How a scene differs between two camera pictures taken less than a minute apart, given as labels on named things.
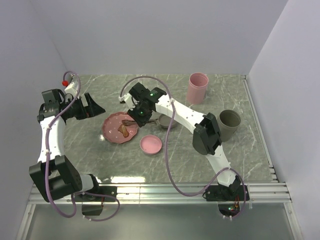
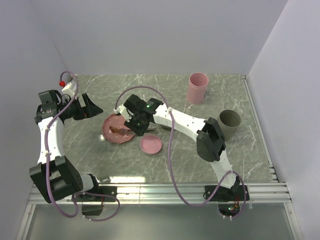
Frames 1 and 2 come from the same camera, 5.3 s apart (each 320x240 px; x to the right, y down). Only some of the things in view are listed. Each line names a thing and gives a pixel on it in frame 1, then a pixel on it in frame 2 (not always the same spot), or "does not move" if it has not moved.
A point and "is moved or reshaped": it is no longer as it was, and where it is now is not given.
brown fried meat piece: [122, 129] → [114, 129]
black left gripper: [93, 109] does not move
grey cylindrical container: [228, 121] does not move
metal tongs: [126, 122] is moved or reshaped
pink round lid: [151, 144] does not move
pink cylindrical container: [198, 82] does not move
